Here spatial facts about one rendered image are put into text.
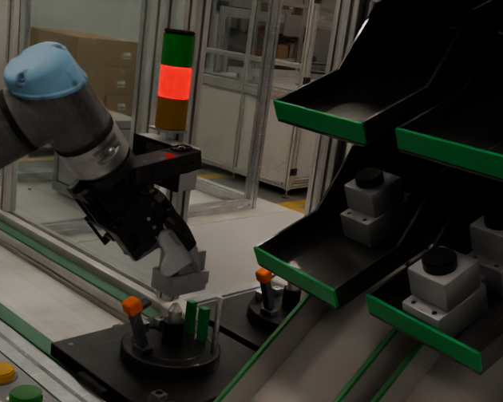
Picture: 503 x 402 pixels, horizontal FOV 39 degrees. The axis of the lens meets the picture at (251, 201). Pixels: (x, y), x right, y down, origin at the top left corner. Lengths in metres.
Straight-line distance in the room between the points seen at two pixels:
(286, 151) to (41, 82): 5.47
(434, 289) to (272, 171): 5.70
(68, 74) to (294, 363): 0.41
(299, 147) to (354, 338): 5.41
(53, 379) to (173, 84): 0.47
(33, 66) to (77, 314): 0.61
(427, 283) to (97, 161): 0.39
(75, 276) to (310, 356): 0.65
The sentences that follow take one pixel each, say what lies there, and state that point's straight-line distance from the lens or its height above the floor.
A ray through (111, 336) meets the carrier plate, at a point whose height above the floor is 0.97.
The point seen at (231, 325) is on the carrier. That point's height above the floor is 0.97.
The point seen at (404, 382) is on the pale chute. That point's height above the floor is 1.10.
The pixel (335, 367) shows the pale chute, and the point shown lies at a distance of 0.83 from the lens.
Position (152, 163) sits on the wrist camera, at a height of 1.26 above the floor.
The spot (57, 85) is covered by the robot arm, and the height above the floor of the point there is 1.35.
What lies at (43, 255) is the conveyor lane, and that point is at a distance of 1.49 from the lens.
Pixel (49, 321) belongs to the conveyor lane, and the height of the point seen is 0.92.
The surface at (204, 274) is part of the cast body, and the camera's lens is 1.00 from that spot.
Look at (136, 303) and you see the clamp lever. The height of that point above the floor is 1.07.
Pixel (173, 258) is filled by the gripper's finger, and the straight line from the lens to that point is 0.94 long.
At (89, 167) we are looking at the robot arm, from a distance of 0.83.
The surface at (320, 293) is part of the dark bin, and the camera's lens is 0.71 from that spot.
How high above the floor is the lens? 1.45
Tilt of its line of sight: 14 degrees down
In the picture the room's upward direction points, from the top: 7 degrees clockwise
